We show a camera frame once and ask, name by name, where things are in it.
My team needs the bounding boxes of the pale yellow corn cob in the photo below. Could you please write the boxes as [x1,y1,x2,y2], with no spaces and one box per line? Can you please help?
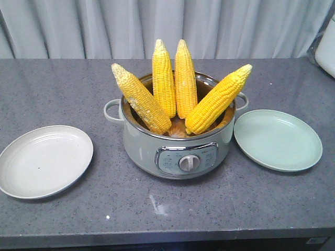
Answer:
[111,63,172,134]

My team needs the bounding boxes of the bright yellow corn cob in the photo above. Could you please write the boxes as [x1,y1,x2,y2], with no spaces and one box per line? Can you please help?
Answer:
[185,64,253,135]

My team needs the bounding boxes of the sage green electric cooker pot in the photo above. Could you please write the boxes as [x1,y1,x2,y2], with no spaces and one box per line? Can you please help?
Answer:
[103,71,249,180]

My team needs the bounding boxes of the mint green round plate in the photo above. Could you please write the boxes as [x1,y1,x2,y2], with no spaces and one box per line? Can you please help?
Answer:
[234,109,323,172]

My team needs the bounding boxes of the white round plate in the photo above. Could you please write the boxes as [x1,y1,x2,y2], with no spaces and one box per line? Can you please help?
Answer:
[1,125,94,199]

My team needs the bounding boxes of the grey pleated curtain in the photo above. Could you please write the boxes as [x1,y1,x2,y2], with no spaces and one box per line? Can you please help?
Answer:
[1,1,334,59]

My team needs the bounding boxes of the white appliance at right edge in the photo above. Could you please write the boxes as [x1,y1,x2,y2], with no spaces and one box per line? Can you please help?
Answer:
[315,16,335,78]

